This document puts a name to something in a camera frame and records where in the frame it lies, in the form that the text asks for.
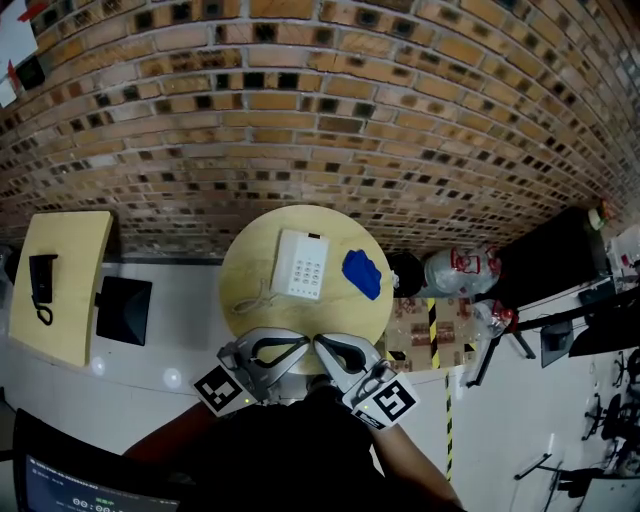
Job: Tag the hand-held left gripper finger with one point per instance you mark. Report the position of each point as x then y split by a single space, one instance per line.
270 333
285 364

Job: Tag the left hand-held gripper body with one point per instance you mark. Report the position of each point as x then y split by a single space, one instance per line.
220 392

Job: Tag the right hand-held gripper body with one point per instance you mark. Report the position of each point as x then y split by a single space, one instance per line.
392 400

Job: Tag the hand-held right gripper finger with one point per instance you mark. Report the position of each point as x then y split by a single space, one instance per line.
350 340
332 370

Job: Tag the blue cloth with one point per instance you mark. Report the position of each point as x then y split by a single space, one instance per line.
362 272

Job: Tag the white box with screws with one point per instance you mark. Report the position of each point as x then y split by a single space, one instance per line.
305 270

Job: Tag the person's right forearm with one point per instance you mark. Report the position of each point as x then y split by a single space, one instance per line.
415 465

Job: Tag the person's left forearm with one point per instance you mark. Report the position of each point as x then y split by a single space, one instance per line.
160 440

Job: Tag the yellow black hazard tape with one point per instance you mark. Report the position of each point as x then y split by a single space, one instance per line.
431 330

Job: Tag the black waste bin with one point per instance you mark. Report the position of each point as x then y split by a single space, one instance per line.
406 275

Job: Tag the person's black shirt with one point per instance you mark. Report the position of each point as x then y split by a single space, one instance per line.
300 450

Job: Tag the black metal stand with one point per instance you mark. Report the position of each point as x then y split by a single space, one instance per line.
482 357

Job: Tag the large red-printed plastic bag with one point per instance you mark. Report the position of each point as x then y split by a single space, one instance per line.
450 275

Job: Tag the small red-printed plastic bag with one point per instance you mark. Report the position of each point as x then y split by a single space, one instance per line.
492 320

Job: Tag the black laptop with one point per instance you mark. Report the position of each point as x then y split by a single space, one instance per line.
75 480

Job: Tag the grey monitor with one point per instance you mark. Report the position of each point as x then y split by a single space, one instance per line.
556 342

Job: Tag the square wooden side table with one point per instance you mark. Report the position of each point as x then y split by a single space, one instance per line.
65 250

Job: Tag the black desk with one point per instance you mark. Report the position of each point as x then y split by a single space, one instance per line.
550 260

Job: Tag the black office chair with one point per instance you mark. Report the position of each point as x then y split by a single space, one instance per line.
612 415

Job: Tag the small black wall box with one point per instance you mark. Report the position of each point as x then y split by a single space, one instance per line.
30 72

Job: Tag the white wall sign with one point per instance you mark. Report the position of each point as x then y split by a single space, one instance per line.
14 35

